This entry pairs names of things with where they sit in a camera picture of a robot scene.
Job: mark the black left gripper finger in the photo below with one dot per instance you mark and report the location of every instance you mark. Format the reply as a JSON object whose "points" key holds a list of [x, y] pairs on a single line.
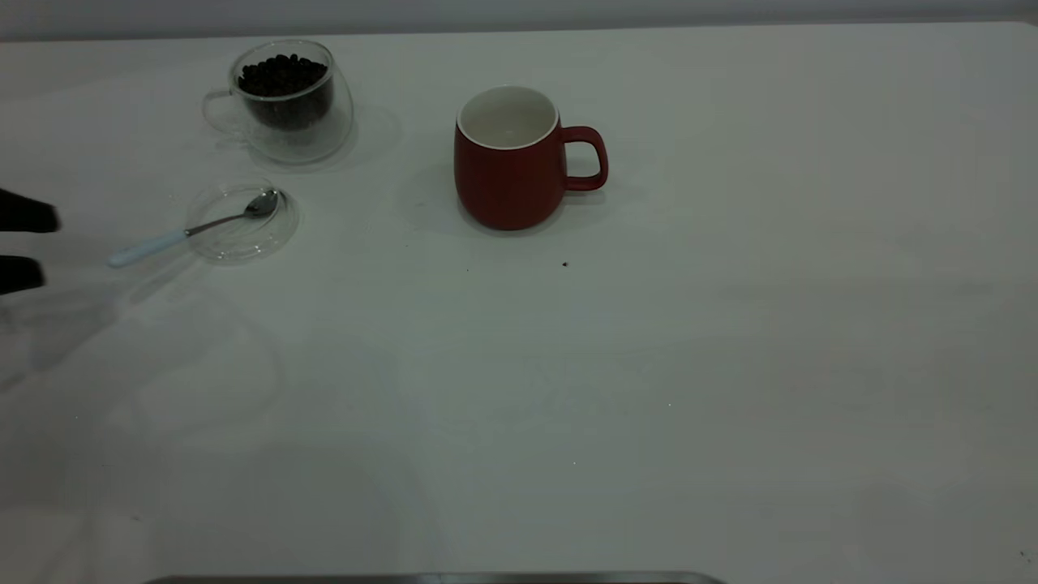
{"points": [[24, 215], [18, 274]]}

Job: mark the clear glass saucer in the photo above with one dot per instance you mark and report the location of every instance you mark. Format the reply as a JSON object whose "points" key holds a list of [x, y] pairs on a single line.
{"points": [[243, 239]]}

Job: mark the dark coffee beans pile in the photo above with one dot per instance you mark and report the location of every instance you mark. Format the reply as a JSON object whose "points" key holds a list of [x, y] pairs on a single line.
{"points": [[284, 85]]}

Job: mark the clear double-wall glass cup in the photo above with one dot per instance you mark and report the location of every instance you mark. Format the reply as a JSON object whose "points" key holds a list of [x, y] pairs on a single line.
{"points": [[312, 138]]}

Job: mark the red ceramic mug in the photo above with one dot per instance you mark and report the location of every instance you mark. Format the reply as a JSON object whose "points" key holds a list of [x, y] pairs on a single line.
{"points": [[507, 191]]}

